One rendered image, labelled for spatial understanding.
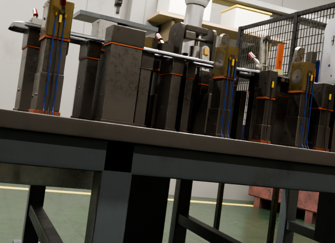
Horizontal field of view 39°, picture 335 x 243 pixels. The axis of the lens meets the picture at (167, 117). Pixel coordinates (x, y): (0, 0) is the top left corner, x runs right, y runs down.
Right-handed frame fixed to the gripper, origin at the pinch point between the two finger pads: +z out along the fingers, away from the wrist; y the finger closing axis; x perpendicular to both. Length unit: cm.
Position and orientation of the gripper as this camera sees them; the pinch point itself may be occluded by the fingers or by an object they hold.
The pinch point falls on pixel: (116, 14)
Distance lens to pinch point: 220.5
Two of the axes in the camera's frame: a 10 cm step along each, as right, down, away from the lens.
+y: 2.5, 0.0, -9.7
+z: -1.3, 9.9, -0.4
